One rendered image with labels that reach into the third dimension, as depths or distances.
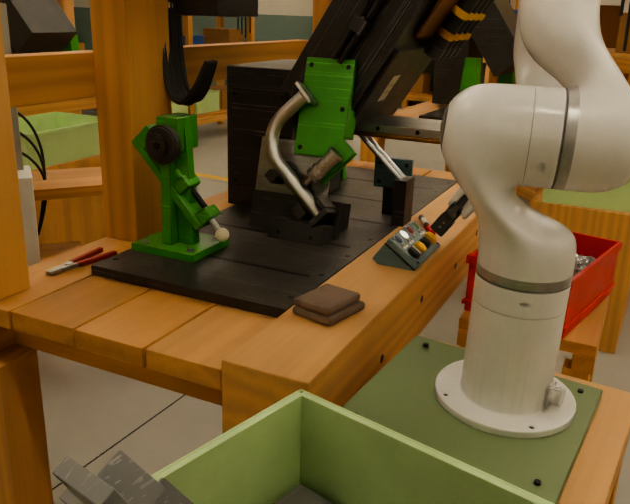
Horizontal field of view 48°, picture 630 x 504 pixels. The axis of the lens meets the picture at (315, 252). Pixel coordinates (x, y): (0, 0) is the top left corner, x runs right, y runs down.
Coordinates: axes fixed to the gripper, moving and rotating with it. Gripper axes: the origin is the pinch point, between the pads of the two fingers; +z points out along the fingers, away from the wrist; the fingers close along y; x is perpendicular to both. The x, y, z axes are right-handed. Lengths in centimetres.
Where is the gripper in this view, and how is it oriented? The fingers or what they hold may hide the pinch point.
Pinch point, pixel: (442, 224)
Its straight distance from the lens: 146.6
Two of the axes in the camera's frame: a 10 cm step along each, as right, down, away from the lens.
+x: -7.2, -6.8, 1.4
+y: 4.3, -2.7, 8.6
